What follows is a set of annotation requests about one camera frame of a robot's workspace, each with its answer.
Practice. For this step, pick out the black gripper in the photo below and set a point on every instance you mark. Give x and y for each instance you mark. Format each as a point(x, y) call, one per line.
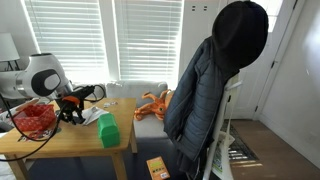
point(74, 102)

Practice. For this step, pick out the black remote control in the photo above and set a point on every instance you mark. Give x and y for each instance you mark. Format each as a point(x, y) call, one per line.
point(77, 120)

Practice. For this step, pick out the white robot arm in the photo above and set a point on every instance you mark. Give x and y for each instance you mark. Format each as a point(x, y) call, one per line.
point(45, 77)

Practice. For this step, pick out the white paper napkin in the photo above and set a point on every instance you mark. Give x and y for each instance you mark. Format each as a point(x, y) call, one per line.
point(95, 116)

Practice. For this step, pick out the metal spoon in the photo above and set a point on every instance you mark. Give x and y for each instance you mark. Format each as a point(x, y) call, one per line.
point(94, 109)

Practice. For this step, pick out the red woven basket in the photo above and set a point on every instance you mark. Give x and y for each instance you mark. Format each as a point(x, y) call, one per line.
point(35, 117)

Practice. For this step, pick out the green plastic chest box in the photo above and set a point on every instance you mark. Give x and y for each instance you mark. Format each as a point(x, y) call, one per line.
point(108, 131)

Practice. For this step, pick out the small wrapped packet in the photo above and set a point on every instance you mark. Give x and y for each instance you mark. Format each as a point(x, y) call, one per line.
point(108, 104)

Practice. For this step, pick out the wooden table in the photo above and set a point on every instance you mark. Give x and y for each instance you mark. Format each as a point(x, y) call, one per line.
point(77, 140)

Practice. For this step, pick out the red printed card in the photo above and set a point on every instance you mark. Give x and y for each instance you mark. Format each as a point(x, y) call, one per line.
point(38, 135)

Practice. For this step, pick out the grey sofa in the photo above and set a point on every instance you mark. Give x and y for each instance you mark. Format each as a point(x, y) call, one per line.
point(150, 127)

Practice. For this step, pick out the orange plush toy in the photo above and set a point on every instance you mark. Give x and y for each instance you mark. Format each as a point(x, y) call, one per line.
point(158, 106)

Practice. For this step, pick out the left window blind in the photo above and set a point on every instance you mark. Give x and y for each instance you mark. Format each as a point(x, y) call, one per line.
point(72, 31)

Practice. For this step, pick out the window blind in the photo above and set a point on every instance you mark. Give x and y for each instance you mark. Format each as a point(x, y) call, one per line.
point(148, 39)
point(72, 31)

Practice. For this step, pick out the white lamp shade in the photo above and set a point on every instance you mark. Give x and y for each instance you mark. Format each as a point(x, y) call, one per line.
point(8, 49)

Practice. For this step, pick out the right window blind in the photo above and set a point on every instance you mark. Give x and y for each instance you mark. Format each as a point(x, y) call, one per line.
point(148, 39)

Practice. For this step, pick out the dark grey puffer jacket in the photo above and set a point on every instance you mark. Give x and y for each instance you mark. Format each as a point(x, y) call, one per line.
point(190, 117)

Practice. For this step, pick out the white coat rack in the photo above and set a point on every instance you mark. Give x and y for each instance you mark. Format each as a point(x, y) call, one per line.
point(228, 102)

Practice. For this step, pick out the white tote bag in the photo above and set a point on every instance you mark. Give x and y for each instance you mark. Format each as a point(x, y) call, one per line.
point(221, 165)

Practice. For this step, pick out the white door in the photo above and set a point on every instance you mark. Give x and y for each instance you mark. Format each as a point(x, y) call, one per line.
point(257, 78)

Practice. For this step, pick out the striped floor mat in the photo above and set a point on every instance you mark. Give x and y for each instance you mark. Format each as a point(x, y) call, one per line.
point(238, 150)

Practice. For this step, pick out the black hat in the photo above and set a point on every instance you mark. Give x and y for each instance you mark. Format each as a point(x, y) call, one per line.
point(239, 34)

